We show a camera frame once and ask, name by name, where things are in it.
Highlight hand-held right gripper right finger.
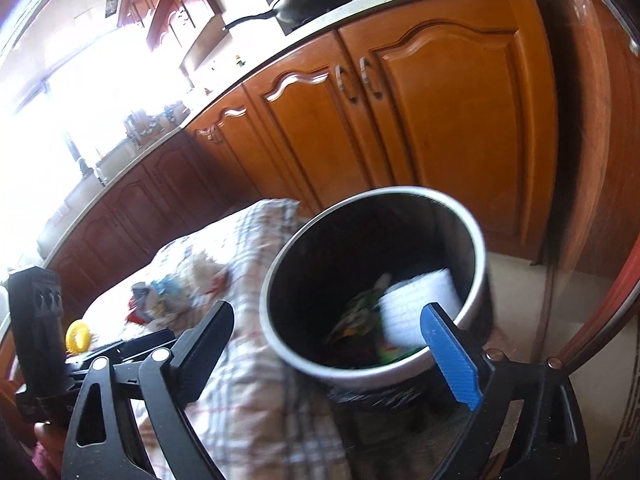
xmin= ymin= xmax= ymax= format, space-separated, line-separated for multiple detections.
xmin=420 ymin=302 xmax=591 ymax=480

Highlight plaid tablecloth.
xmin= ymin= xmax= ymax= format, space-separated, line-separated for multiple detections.
xmin=82 ymin=199 xmax=351 ymax=480

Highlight person's left hand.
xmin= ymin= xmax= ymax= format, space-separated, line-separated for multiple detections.
xmin=31 ymin=421 xmax=66 ymax=480

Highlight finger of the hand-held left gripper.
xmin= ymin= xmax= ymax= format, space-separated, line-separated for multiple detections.
xmin=95 ymin=329 xmax=177 ymax=350
xmin=67 ymin=344 xmax=173 ymax=368

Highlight white rimmed trash bin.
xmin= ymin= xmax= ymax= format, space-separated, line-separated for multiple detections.
xmin=260 ymin=186 xmax=501 ymax=480

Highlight kitchen window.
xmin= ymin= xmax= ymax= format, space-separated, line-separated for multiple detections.
xmin=0 ymin=25 xmax=201 ymax=271

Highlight white crumpled plastic bag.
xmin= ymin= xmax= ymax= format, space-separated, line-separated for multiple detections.
xmin=185 ymin=252 xmax=230 ymax=291

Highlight wooden lower cabinets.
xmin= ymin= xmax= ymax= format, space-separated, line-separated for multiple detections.
xmin=45 ymin=0 xmax=558 ymax=311

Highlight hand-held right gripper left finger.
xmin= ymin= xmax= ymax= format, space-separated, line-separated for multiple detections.
xmin=60 ymin=300 xmax=236 ymax=480

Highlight red wooden door frame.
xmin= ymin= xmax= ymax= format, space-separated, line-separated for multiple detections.
xmin=537 ymin=0 xmax=640 ymax=480

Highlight speckled kitchen countertop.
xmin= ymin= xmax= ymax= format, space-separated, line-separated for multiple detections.
xmin=35 ymin=0 xmax=538 ymax=261

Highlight wooden cabinets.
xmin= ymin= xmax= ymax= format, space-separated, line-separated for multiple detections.
xmin=45 ymin=0 xmax=558 ymax=311
xmin=117 ymin=0 xmax=226 ymax=53

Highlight white foam fruit net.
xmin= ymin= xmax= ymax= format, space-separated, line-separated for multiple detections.
xmin=377 ymin=269 xmax=463 ymax=348

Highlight wooden upper cabinets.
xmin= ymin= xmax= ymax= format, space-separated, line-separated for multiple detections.
xmin=117 ymin=0 xmax=226 ymax=53

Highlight yellow foam fruit net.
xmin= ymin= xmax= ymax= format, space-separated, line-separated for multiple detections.
xmin=66 ymin=321 xmax=92 ymax=352

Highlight green crushed can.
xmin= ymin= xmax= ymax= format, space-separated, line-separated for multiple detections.
xmin=327 ymin=275 xmax=396 ymax=346

